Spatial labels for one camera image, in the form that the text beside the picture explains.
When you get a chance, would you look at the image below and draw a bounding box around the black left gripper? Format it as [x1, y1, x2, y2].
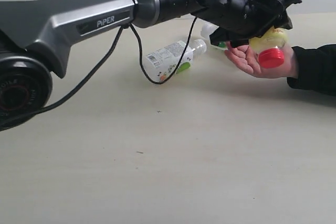
[192, 0, 302, 48]

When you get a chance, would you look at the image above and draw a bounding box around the yellow juice bottle red cap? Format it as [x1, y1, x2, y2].
[249, 27, 288, 69]

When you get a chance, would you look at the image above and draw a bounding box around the white bottle green round label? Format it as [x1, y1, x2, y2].
[201, 22, 229, 51]

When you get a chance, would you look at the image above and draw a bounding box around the clear bottle white fruit label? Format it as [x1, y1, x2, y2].
[143, 39, 207, 82]

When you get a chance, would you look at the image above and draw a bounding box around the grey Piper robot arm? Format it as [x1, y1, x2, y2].
[1, 0, 302, 131]

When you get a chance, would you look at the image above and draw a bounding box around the black sleeved forearm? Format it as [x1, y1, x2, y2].
[287, 44, 335, 96]

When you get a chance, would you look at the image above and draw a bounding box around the person's open hand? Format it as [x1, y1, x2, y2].
[224, 42, 298, 79]

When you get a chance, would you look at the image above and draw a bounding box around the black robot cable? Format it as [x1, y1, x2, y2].
[0, 15, 199, 132]

